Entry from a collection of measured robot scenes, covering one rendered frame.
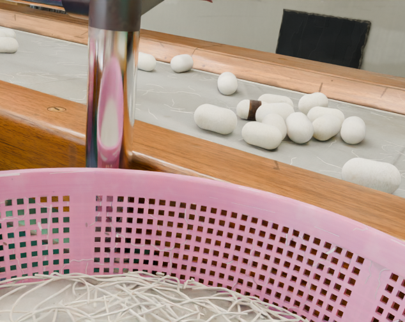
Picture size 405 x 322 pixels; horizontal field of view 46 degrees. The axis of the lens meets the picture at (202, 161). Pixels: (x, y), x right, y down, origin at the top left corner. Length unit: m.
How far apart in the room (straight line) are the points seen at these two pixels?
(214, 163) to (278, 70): 0.37
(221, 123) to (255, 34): 2.33
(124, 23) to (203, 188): 0.08
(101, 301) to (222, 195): 0.07
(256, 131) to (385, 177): 0.10
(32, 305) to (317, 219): 0.12
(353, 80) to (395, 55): 1.89
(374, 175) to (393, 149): 0.12
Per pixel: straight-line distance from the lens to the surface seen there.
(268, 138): 0.35
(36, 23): 0.85
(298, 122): 0.38
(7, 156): 0.33
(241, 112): 0.43
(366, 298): 0.20
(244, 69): 0.62
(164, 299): 0.20
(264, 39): 2.67
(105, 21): 0.22
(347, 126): 0.41
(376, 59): 2.49
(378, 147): 0.42
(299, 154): 0.36
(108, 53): 0.22
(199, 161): 0.25
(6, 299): 0.21
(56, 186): 0.22
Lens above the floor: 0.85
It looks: 21 degrees down
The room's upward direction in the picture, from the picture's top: 7 degrees clockwise
